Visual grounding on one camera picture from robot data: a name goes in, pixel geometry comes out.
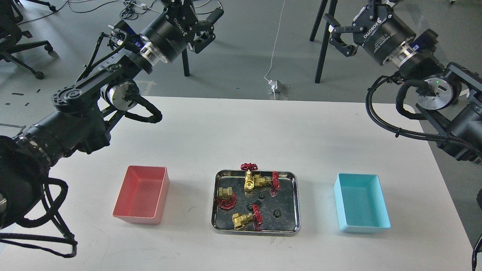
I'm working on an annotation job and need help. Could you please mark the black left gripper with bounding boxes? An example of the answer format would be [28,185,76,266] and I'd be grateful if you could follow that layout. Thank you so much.
[140,0,224,64]

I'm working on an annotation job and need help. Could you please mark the blue plastic box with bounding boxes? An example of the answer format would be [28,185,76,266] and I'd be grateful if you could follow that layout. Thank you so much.
[334,173,391,233]

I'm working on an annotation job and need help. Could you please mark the brass valve red handle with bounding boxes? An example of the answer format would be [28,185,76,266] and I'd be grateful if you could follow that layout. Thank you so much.
[231,211,263,230]
[217,187,236,210]

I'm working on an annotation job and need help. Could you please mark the white floor power socket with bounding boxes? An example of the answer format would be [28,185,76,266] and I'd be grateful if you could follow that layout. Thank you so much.
[268,79,289,100]

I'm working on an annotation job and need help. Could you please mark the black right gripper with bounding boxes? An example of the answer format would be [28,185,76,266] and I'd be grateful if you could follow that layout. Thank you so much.
[323,0,416,65]

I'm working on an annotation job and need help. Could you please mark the white cable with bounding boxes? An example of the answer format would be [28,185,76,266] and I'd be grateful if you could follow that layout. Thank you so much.
[264,0,285,81]

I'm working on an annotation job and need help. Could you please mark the pink plastic box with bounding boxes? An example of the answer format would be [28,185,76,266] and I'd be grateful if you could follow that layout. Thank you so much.
[112,165,170,225]

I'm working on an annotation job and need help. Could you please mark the brass double valve red handles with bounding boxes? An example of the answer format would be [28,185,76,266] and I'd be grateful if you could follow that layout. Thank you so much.
[240,163,281,197]

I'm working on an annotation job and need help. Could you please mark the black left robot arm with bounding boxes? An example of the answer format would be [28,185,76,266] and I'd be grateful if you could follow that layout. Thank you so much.
[0,0,224,258]

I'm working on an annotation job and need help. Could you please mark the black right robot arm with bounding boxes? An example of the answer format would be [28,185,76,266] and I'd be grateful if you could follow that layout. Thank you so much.
[317,0,482,163]

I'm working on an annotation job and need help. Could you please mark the shiny metal tray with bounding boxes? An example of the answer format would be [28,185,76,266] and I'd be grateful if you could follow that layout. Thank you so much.
[210,170,300,236]

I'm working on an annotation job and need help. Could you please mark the brass valve red handle front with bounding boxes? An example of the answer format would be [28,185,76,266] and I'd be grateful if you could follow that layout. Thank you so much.
[231,211,263,230]

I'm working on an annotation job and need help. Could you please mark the black stand legs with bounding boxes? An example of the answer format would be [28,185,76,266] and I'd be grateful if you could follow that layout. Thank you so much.
[182,49,191,77]
[309,0,338,84]

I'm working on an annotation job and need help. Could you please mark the black stand legs left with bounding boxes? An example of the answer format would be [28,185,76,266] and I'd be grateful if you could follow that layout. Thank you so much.
[182,49,191,77]

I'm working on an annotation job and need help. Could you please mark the black floor cables bundle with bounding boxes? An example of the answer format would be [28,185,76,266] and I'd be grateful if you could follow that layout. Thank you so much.
[15,0,223,21]

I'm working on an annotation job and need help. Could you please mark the black stand legs right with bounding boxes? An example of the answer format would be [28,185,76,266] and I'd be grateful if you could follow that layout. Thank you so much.
[309,0,338,84]

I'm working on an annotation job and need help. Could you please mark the black office chair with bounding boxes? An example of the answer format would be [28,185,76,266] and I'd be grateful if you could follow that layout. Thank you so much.
[0,0,53,79]

